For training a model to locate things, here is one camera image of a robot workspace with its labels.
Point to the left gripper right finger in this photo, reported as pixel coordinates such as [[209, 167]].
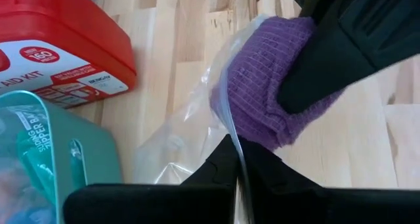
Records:
[[328, 206]]

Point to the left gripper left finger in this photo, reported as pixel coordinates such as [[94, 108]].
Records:
[[147, 204]]

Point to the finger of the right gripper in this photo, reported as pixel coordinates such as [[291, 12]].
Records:
[[321, 69]]

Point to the purple elastic bandage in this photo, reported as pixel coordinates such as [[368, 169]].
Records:
[[256, 86]]

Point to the clear plastic zip bag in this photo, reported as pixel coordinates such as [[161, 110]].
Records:
[[183, 135]]

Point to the teal plastic bin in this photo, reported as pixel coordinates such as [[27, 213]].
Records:
[[95, 158]]

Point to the sliding zipper bag pack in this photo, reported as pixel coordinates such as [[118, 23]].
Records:
[[29, 142]]

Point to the red first aid kit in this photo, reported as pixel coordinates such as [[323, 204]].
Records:
[[82, 30]]

